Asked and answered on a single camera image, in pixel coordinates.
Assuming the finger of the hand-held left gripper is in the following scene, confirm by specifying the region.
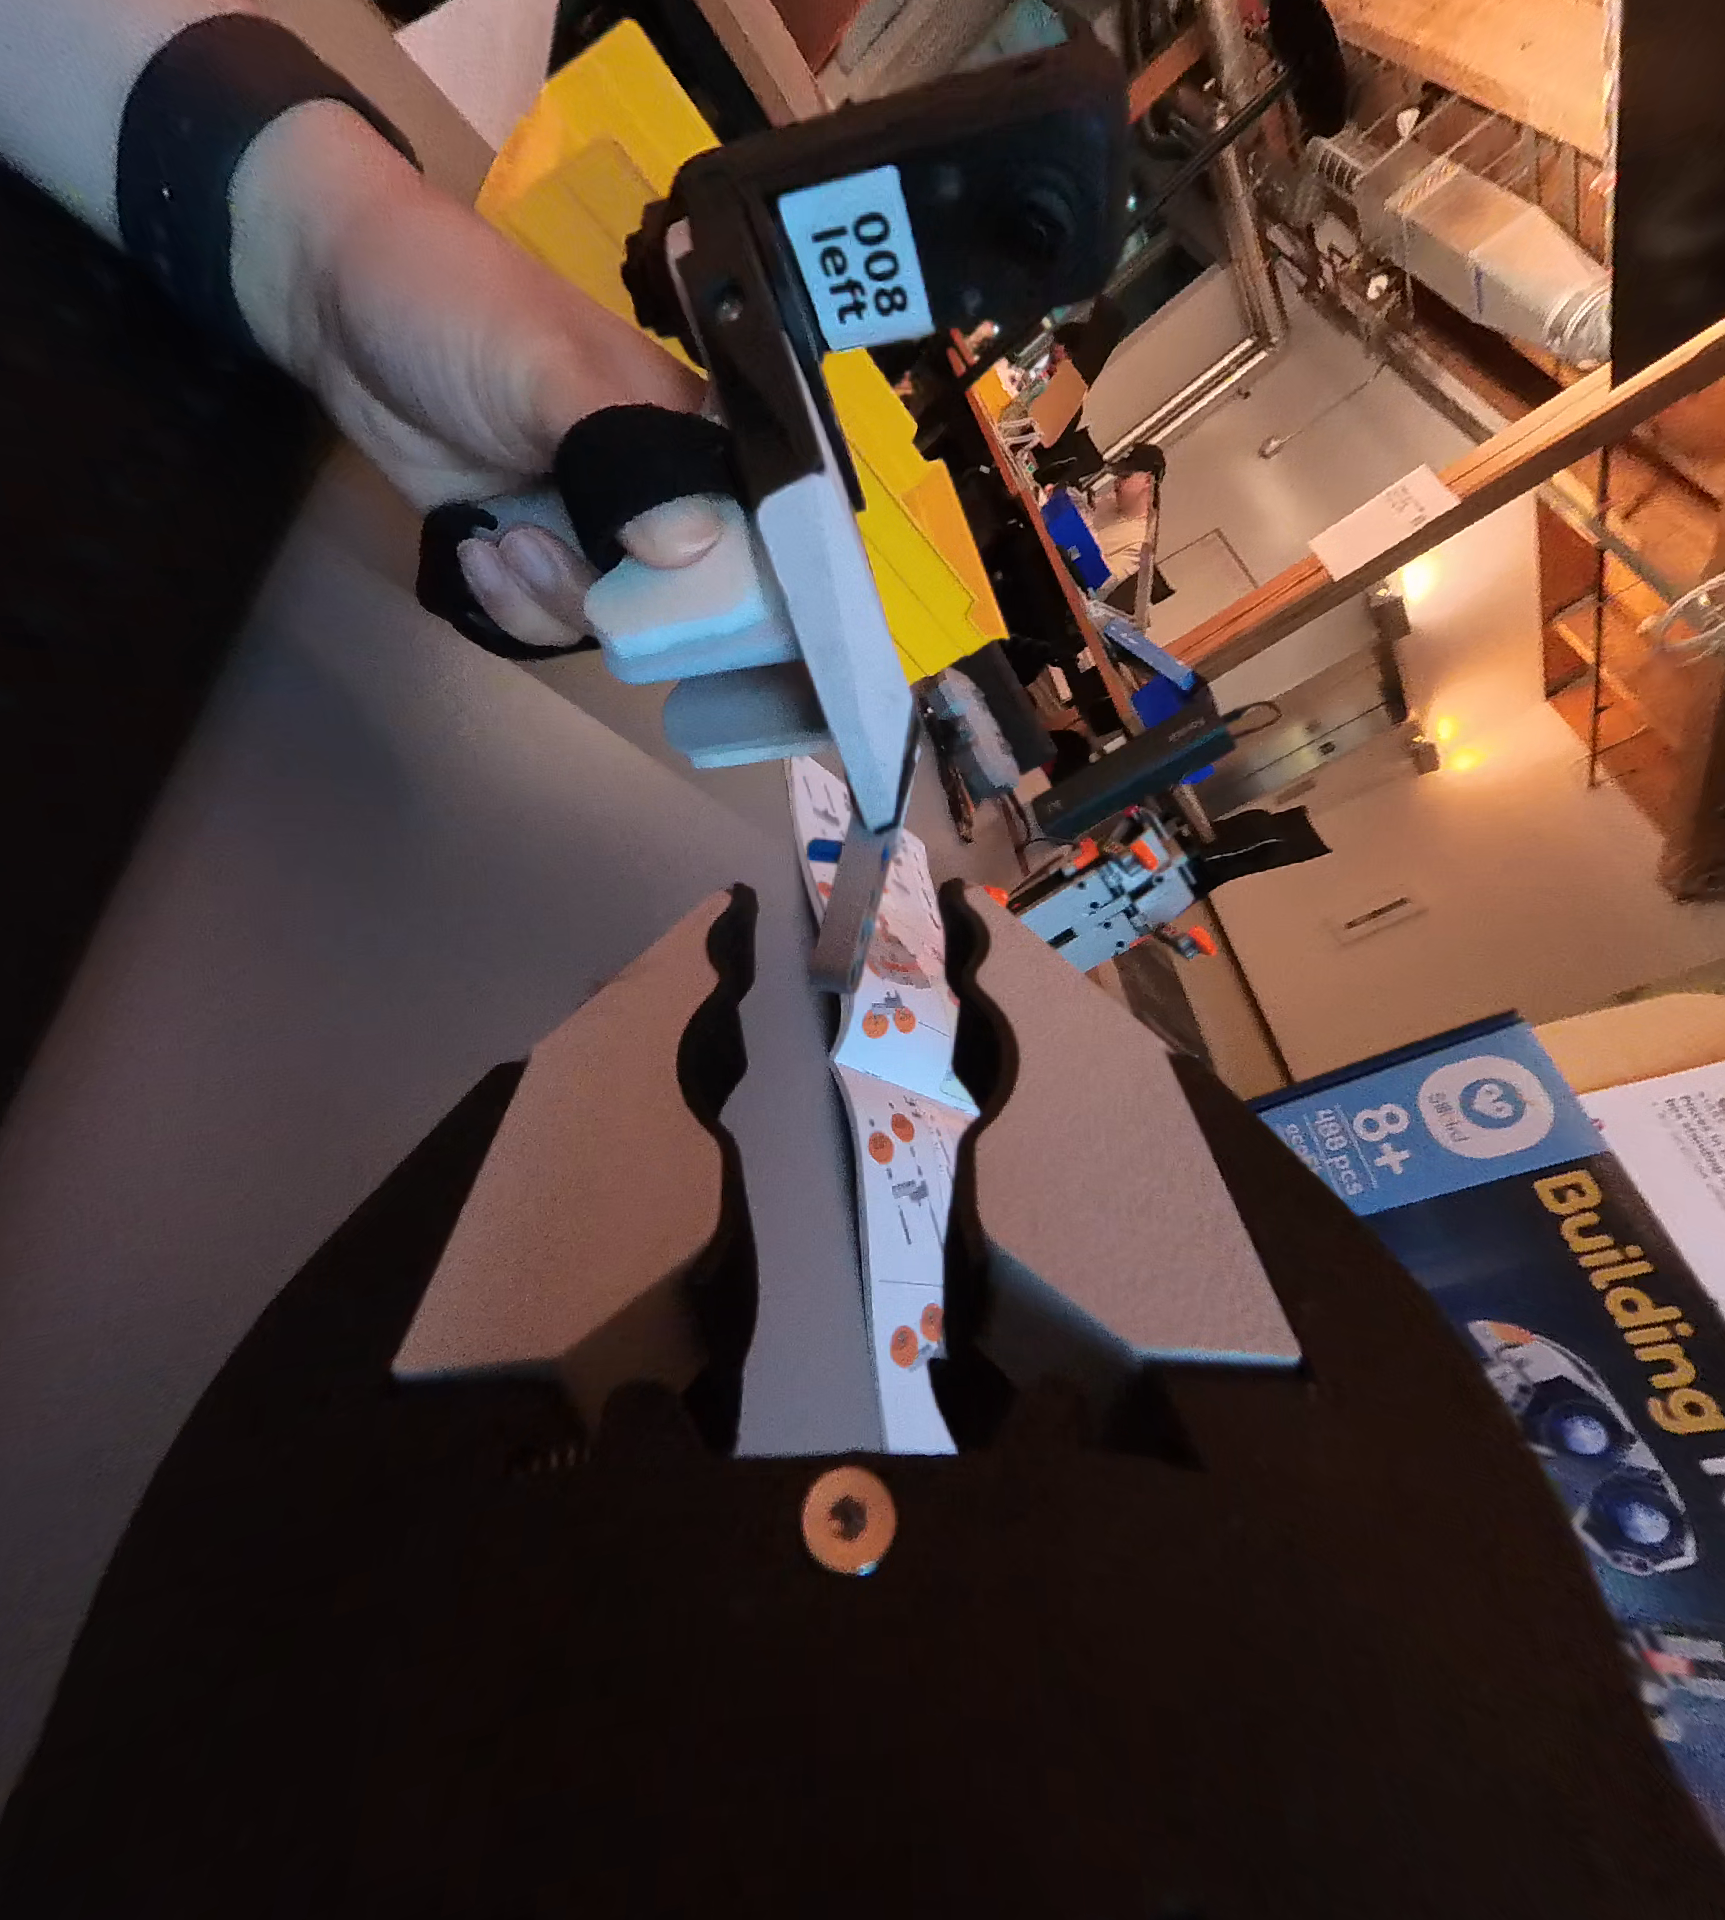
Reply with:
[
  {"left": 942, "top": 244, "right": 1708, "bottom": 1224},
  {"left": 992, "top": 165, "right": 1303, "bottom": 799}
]
[{"left": 751, "top": 467, "right": 924, "bottom": 837}]

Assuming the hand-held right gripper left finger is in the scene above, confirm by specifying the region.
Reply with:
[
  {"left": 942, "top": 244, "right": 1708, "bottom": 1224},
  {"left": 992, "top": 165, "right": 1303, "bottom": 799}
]
[{"left": 389, "top": 882, "right": 762, "bottom": 1454}]

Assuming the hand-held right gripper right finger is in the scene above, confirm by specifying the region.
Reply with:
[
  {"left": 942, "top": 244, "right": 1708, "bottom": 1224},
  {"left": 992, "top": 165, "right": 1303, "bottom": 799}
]
[{"left": 935, "top": 879, "right": 1309, "bottom": 1454}]

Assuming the light grey holed beam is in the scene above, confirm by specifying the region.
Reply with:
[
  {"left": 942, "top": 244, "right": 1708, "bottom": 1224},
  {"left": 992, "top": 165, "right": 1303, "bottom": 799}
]
[{"left": 807, "top": 824, "right": 906, "bottom": 995}]

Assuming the dark grey desk column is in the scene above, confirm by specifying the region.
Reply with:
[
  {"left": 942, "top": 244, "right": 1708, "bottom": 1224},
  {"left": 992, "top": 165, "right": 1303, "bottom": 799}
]
[{"left": 1029, "top": 715, "right": 1242, "bottom": 839}]

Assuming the grey desk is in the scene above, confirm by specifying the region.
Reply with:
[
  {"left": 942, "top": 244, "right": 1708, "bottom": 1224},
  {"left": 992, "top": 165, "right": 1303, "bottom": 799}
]
[{"left": 0, "top": 445, "right": 1291, "bottom": 1920}]

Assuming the person's left hand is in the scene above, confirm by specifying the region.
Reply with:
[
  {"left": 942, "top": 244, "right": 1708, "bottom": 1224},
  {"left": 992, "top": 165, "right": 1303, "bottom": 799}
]
[{"left": 228, "top": 101, "right": 730, "bottom": 650}]

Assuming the grey remote controller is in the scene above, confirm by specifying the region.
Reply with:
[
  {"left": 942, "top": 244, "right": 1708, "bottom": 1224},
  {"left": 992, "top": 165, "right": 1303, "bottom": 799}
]
[{"left": 920, "top": 667, "right": 1027, "bottom": 805}]

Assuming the yellow storage bin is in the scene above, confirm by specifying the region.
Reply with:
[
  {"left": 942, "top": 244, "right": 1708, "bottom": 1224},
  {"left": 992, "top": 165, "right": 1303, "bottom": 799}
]
[{"left": 476, "top": 16, "right": 1010, "bottom": 686}]

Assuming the open instruction booklet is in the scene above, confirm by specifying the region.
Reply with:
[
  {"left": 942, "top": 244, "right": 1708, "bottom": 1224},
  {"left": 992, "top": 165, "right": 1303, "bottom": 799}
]
[{"left": 787, "top": 756, "right": 984, "bottom": 1454}]

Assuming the grey toy robot model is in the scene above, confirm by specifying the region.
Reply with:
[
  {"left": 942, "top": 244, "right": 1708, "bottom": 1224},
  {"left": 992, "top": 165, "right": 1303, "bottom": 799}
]
[{"left": 1006, "top": 814, "right": 1217, "bottom": 972}]

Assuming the white paper notice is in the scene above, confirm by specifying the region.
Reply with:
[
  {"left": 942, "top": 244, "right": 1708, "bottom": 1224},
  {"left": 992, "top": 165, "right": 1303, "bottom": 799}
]
[{"left": 1309, "top": 463, "right": 1457, "bottom": 587}]

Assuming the blue toy box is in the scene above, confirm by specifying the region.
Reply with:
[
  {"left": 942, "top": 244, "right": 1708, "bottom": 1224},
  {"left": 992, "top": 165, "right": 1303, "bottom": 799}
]
[{"left": 1250, "top": 1013, "right": 1725, "bottom": 1920}]

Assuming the beige chair back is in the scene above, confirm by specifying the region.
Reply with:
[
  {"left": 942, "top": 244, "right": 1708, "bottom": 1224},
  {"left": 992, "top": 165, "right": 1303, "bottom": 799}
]
[{"left": 1527, "top": 993, "right": 1725, "bottom": 1098}]

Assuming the black smartwatch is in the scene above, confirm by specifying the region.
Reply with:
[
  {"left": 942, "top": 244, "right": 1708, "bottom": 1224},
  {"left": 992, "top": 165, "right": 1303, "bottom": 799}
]
[{"left": 118, "top": 16, "right": 424, "bottom": 362}]

